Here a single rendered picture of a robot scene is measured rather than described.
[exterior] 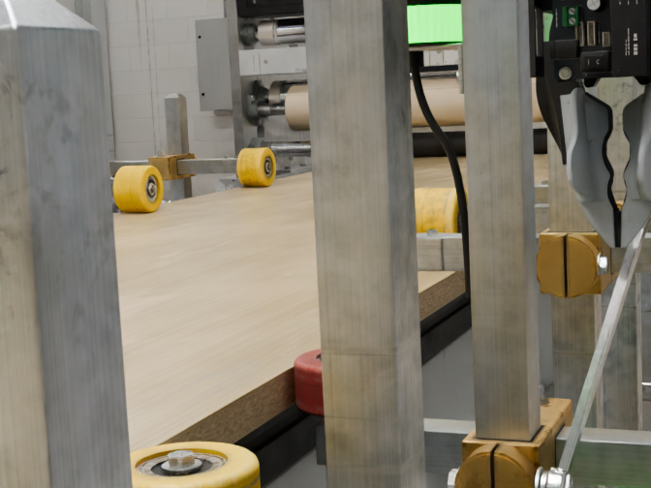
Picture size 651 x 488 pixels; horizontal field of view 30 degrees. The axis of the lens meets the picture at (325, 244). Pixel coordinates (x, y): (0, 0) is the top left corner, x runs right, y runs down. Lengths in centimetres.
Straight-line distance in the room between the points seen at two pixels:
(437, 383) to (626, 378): 21
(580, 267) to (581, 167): 29
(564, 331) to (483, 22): 35
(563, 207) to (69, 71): 74
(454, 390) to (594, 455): 61
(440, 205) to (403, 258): 79
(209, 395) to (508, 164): 24
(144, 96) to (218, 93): 98
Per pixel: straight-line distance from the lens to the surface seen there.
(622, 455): 82
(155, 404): 79
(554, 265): 98
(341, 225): 52
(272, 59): 333
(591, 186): 71
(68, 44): 30
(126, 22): 1164
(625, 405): 128
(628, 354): 127
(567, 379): 103
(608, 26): 67
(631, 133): 71
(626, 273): 77
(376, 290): 52
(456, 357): 142
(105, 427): 31
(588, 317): 101
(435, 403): 134
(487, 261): 76
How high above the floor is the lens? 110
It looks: 7 degrees down
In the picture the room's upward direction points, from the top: 3 degrees counter-clockwise
